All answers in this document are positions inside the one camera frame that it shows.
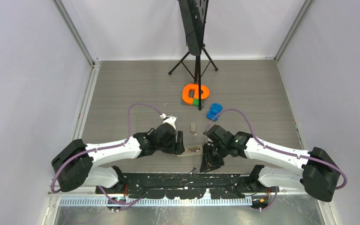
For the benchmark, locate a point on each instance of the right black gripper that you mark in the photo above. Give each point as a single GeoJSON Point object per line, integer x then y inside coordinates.
{"type": "Point", "coordinates": [209, 163]}

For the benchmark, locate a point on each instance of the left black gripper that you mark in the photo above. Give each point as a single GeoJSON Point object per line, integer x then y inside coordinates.
{"type": "Point", "coordinates": [177, 146]}

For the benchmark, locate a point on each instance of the beige remote control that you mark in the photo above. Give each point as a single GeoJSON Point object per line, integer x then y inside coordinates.
{"type": "Point", "coordinates": [186, 153]}

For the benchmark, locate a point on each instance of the beige battery cover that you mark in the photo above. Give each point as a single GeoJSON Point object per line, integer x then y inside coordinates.
{"type": "Point", "coordinates": [192, 127]}

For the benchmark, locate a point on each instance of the white air conditioner remote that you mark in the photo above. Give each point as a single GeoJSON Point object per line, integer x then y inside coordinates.
{"type": "Point", "coordinates": [172, 118]}

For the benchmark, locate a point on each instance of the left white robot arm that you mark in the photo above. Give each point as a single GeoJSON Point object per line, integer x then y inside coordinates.
{"type": "Point", "coordinates": [81, 164]}

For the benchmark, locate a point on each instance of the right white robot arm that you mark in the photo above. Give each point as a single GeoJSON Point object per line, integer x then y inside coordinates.
{"type": "Point", "coordinates": [312, 171]}

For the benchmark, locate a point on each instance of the blue toy car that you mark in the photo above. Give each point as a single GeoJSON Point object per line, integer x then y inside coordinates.
{"type": "Point", "coordinates": [213, 111]}

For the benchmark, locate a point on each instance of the orange and green block toy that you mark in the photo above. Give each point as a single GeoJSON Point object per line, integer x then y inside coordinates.
{"type": "Point", "coordinates": [191, 95]}

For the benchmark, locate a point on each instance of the black tripod stand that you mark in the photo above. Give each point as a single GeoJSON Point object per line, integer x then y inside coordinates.
{"type": "Point", "coordinates": [193, 15]}

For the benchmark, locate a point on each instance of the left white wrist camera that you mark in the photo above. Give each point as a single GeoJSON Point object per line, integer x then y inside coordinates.
{"type": "Point", "coordinates": [164, 118]}

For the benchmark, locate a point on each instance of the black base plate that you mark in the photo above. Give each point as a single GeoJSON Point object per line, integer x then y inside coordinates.
{"type": "Point", "coordinates": [186, 186]}

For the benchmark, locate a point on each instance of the slotted cable duct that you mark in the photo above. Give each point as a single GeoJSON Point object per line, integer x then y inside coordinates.
{"type": "Point", "coordinates": [204, 201]}

